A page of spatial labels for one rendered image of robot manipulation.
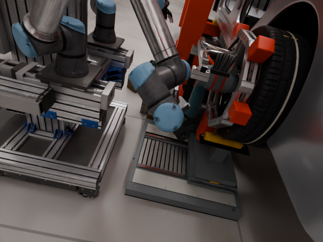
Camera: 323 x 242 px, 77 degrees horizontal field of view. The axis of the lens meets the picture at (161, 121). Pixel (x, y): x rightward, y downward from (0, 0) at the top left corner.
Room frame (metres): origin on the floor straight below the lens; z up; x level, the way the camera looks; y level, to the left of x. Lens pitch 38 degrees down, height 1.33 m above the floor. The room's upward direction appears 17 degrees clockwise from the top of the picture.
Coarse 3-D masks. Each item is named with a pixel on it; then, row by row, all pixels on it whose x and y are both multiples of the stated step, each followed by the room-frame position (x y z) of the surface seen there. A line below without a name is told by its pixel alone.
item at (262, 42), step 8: (256, 40) 0.97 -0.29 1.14; (264, 40) 0.96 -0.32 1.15; (272, 40) 0.97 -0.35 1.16; (248, 48) 1.01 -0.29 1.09; (256, 48) 0.93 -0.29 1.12; (264, 48) 0.92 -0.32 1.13; (272, 48) 0.94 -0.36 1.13; (248, 56) 0.97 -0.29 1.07; (256, 56) 0.95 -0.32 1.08; (264, 56) 0.94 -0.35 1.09
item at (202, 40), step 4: (200, 40) 1.27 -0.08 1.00; (204, 40) 1.23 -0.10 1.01; (240, 40) 1.17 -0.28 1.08; (204, 44) 1.19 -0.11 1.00; (208, 44) 1.19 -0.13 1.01; (208, 48) 1.18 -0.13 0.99; (212, 48) 1.17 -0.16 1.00; (216, 48) 1.17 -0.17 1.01; (220, 48) 1.17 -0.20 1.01; (236, 48) 1.17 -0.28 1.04; (224, 52) 1.17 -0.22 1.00; (228, 52) 1.17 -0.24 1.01; (232, 52) 1.17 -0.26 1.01
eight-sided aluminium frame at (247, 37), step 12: (240, 36) 1.21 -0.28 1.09; (252, 36) 1.16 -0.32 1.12; (228, 48) 1.35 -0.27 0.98; (252, 72) 0.95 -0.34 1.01; (240, 84) 0.89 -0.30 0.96; (252, 84) 0.90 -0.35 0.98; (216, 96) 1.30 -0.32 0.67; (216, 108) 1.22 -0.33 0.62; (228, 108) 0.89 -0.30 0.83; (216, 120) 0.96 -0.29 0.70; (228, 120) 0.88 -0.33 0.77
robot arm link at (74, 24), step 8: (64, 16) 0.84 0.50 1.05; (64, 24) 0.77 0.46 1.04; (72, 24) 0.78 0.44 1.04; (80, 24) 0.82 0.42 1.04; (64, 32) 0.76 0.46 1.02; (72, 32) 0.78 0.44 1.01; (80, 32) 0.81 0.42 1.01; (64, 40) 0.74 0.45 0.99; (72, 40) 0.77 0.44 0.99; (80, 40) 0.81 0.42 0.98; (64, 48) 0.75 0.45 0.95; (72, 48) 0.78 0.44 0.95; (80, 48) 0.81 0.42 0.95
